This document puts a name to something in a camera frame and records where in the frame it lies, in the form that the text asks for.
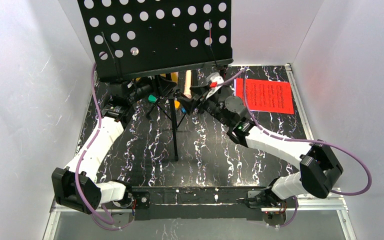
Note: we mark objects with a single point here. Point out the green and grey eraser block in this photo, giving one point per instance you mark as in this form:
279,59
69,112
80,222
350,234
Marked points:
152,98

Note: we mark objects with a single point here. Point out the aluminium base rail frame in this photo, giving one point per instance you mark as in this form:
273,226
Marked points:
142,197

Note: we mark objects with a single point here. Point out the yellow and grey eraser block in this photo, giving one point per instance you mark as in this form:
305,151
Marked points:
177,104

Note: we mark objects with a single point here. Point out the red sheet music page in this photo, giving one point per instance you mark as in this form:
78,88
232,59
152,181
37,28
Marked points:
266,96

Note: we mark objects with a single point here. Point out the black tripod music stand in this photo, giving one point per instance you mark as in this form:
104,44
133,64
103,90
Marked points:
133,39

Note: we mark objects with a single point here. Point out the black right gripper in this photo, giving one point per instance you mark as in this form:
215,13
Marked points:
198,98

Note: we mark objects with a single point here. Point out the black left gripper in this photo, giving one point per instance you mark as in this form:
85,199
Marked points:
160,88

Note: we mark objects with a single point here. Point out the round three-colour drawer cabinet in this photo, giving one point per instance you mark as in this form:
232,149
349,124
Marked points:
171,76

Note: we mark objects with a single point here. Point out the pink microphone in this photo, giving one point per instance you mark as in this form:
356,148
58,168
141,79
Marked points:
187,84

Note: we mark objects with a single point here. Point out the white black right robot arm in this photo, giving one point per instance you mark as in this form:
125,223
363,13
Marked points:
318,167

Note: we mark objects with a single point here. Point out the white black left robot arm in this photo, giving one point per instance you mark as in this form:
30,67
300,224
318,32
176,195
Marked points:
75,185

